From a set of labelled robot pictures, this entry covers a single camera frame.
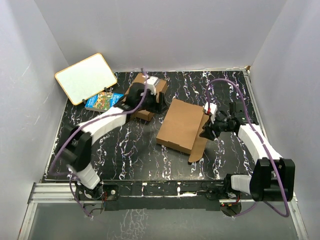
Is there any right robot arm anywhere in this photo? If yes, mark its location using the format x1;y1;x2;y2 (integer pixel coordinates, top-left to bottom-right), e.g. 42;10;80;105
199;102;295;202

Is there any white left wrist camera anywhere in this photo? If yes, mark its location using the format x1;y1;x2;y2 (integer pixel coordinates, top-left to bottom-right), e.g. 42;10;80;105
144;76;160;95

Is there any yellow framed whiteboard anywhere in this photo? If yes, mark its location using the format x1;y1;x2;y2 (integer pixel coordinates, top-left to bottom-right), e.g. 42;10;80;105
55;53;117;106

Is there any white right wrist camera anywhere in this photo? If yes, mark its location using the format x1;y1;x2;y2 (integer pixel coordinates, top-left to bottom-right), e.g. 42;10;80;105
203;102;218;123

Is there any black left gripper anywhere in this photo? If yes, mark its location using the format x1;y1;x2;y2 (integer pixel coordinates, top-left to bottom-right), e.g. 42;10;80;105
136;88;168;115

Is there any colourful blue book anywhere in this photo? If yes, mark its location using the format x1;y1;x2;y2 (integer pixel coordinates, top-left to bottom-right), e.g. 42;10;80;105
85;91;124;113

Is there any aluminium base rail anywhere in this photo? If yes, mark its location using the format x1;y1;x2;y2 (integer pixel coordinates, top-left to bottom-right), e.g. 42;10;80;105
18;183;308;240

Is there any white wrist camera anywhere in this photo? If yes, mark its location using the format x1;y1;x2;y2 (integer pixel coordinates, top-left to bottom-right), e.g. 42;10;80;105
203;102;218;123
144;76;160;95

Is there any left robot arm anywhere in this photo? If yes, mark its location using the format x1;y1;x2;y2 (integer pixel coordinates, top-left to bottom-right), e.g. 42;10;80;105
54;82;168;200

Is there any closed brown cardboard box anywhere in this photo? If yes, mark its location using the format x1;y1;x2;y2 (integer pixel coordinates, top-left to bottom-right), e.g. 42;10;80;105
124;73;168;122

